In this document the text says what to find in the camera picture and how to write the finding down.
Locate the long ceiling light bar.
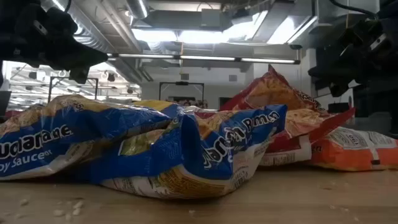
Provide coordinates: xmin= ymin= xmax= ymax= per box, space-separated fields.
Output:
xmin=107 ymin=53 xmax=301 ymax=65

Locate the black metal frame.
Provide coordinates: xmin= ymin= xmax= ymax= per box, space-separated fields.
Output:
xmin=159 ymin=81 xmax=205 ymax=103
xmin=48 ymin=77 xmax=100 ymax=103

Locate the orange noodle package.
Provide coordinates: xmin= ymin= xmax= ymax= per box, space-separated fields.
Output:
xmin=306 ymin=126 xmax=398 ymax=172

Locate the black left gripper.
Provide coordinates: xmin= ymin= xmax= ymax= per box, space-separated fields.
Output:
xmin=0 ymin=0 xmax=108 ymax=85

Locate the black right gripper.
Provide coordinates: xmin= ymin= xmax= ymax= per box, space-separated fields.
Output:
xmin=307 ymin=17 xmax=398 ymax=97

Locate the round silver ceiling duct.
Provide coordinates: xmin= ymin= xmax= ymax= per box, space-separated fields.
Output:
xmin=126 ymin=0 xmax=150 ymax=20

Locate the silver corrugated ceiling duct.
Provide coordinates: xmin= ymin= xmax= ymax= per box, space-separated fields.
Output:
xmin=74 ymin=26 xmax=115 ymax=54

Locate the blue soy sauce noodle package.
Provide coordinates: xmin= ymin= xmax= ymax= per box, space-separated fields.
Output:
xmin=90 ymin=99 xmax=289 ymax=200
xmin=0 ymin=94 xmax=187 ymax=182

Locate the red noodle package white back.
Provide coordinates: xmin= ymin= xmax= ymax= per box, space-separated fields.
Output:
xmin=257 ymin=107 xmax=357 ymax=167

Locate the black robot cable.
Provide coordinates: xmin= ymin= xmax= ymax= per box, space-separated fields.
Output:
xmin=328 ymin=0 xmax=379 ymax=18

